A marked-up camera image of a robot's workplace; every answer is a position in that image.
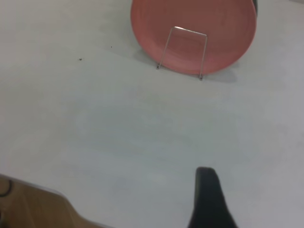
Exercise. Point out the pink round plate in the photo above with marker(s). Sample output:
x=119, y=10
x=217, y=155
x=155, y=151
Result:
x=190, y=14

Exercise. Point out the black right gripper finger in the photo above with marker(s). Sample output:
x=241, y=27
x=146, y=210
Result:
x=209, y=202

